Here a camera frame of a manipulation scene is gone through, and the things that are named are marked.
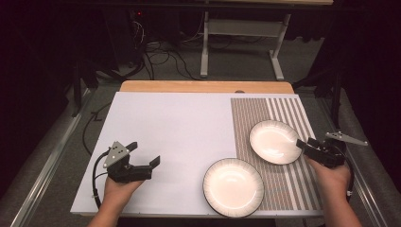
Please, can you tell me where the person's left hand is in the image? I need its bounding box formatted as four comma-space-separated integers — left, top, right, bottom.
102, 176, 145, 217

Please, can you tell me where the white metal stand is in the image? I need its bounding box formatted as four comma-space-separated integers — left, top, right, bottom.
200, 10, 292, 81

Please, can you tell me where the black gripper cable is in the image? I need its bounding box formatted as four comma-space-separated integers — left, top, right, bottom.
341, 146, 357, 202
91, 150, 111, 210

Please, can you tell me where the tangle of floor cables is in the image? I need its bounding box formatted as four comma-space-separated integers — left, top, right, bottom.
127, 18, 202, 81

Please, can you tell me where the white board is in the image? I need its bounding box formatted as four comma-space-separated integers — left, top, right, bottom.
69, 91, 325, 219

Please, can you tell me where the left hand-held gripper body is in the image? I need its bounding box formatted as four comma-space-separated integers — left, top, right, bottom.
102, 140, 153, 184

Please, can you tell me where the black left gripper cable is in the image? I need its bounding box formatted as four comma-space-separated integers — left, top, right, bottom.
91, 150, 111, 210

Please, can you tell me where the person's right hand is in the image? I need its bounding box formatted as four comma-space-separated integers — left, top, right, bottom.
304, 155, 353, 202

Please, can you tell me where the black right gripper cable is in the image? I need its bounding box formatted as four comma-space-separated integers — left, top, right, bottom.
341, 146, 357, 202

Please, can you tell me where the wooden table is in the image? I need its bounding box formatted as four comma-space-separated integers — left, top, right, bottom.
120, 79, 295, 95

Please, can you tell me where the black metal stand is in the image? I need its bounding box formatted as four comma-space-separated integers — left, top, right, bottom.
70, 60, 98, 118
292, 69, 344, 130

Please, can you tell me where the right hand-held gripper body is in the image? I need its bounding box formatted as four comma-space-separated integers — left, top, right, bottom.
310, 131, 369, 169

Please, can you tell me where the dark computer tower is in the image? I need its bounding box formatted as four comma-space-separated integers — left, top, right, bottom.
103, 9, 146, 67

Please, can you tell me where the white plate with dark rim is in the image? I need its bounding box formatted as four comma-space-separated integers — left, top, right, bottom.
249, 119, 304, 166
202, 157, 265, 218

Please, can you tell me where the black floor cable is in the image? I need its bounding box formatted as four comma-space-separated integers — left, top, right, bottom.
82, 102, 112, 157

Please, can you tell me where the grey striped placemat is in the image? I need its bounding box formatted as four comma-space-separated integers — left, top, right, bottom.
230, 96, 324, 212

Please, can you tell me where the aluminium floor rail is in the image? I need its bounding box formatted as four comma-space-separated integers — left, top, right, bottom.
318, 97, 401, 227
9, 88, 93, 227

